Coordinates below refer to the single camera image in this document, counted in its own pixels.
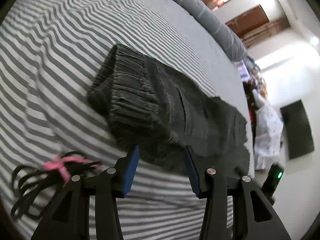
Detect black wall television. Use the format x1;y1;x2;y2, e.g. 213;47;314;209
280;100;315;160

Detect white patterned cloth pile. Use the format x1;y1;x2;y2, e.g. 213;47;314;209
253;90;284;170

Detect dark grey denim pants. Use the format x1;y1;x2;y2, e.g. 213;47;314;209
87;44;250;174

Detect grey rolled blanket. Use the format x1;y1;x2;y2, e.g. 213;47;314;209
173;0;248;62

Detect black straps with pink ribbon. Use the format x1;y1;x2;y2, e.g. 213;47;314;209
10;151;102;221

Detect brown wooden cupboard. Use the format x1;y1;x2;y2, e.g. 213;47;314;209
225;5;269;38

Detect grey white striped bedsheet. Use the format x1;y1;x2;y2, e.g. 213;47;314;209
1;0;254;239

